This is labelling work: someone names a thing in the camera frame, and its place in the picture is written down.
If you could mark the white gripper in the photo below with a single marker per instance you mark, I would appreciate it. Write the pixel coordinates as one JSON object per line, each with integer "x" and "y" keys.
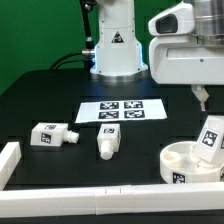
{"x": 188, "y": 46}

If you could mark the white round stool seat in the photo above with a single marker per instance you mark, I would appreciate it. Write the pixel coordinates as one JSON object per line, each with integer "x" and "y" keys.
{"x": 179, "y": 165}

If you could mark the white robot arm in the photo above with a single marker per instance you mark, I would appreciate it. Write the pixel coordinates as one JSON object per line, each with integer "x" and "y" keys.
{"x": 118, "y": 54}

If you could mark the white marker paper sheet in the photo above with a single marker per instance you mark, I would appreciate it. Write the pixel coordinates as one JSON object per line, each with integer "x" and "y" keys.
{"x": 107, "y": 111}

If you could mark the white front barrier wall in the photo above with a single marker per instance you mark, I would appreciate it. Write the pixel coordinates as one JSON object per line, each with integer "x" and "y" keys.
{"x": 109, "y": 200}

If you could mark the white barrier wall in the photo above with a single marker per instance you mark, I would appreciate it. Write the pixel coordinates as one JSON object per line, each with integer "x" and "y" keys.
{"x": 9, "y": 158}
{"x": 109, "y": 200}

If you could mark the white left barrier wall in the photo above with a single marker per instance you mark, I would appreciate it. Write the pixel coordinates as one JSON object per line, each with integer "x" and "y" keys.
{"x": 9, "y": 158}

